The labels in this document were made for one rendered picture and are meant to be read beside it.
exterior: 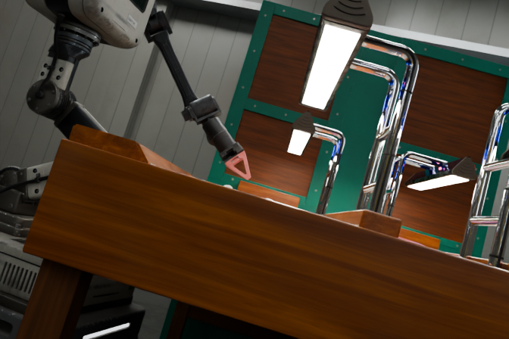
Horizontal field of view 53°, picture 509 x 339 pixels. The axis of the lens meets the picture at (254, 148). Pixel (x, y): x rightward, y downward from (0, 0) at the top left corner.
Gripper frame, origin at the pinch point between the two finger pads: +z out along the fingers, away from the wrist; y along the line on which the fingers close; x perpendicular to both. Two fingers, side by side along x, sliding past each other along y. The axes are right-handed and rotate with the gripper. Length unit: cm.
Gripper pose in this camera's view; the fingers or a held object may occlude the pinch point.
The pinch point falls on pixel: (247, 176)
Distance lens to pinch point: 148.9
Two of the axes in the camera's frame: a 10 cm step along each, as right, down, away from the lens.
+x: -8.2, 5.6, -0.6
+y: 0.5, 1.7, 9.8
